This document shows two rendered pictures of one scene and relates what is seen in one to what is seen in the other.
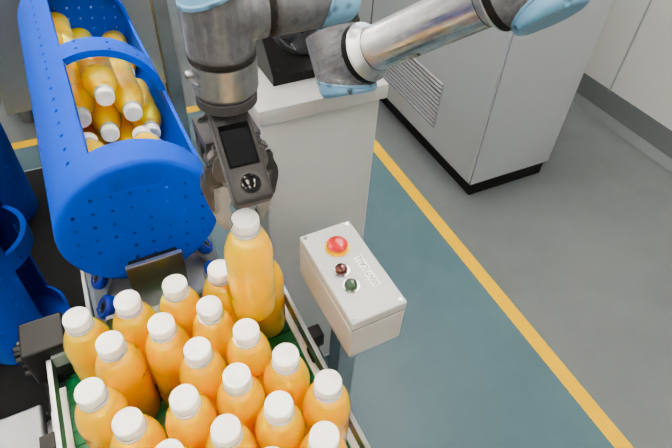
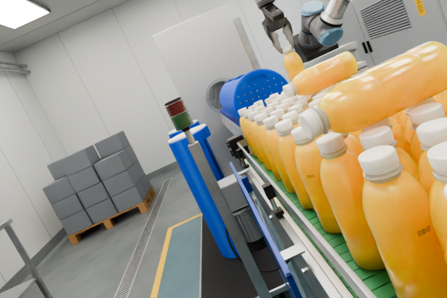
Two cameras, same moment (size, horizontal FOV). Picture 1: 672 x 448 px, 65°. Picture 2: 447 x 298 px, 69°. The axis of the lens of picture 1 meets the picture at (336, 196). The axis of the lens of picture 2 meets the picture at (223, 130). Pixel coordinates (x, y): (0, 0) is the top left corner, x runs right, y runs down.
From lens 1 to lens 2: 1.00 m
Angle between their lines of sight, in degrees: 43
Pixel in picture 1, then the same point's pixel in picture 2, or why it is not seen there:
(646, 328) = not seen: outside the picture
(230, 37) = not seen: outside the picture
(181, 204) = (275, 88)
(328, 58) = (317, 26)
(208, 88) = not seen: outside the picture
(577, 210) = not seen: outside the picture
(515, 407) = not seen: outside the picture
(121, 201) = (253, 88)
